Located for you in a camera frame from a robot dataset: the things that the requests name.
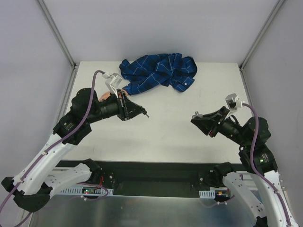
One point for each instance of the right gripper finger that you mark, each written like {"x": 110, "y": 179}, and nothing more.
{"x": 206, "y": 126}
{"x": 220, "y": 114}

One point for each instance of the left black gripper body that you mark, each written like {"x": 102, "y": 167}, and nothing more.
{"x": 122, "y": 108}

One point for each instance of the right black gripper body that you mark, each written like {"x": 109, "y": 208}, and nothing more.
{"x": 217, "y": 125}

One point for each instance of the glitter nail polish bottle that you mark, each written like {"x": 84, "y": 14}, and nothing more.
{"x": 197, "y": 115}

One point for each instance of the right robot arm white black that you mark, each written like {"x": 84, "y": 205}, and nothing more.
{"x": 271, "y": 208}

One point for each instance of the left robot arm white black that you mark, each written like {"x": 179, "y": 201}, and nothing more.
{"x": 34, "y": 187}

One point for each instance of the mannequin hand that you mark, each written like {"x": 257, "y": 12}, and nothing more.
{"x": 104, "y": 96}

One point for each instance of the blue plaid shirt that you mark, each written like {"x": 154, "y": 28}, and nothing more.
{"x": 163, "y": 69}

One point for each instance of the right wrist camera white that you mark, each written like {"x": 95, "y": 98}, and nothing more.
{"x": 234, "y": 102}

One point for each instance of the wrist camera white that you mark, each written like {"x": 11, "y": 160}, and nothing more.
{"x": 112, "y": 82}
{"x": 234, "y": 102}

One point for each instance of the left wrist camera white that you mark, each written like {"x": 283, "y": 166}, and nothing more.
{"x": 112, "y": 82}

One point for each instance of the left aluminium frame post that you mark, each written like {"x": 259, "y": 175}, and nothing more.
{"x": 56, "y": 33}

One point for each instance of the aluminium frame post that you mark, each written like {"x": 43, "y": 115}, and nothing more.
{"x": 56, "y": 33}
{"x": 261, "y": 34}

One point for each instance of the right white cable duct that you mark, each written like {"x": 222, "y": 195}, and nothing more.
{"x": 207, "y": 194}

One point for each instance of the white cable duct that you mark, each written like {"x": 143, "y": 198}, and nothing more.
{"x": 84, "y": 190}
{"x": 207, "y": 194}

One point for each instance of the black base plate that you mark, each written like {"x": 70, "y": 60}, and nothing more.
{"x": 179, "y": 180}

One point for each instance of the left white cable duct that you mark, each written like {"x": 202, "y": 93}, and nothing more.
{"x": 84, "y": 190}

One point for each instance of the right aluminium frame post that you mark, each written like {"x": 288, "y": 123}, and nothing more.
{"x": 261, "y": 34}

